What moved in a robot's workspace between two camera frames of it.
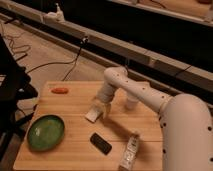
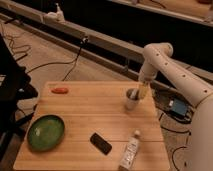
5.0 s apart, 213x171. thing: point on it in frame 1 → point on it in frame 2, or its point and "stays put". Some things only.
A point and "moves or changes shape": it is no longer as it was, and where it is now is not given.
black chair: x=15 y=87 stays put
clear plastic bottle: x=128 y=161 stays put
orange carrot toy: x=60 y=90 stays put
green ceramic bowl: x=45 y=133 stays put
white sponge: x=92 y=115 moves or changes shape
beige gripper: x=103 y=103 → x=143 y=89
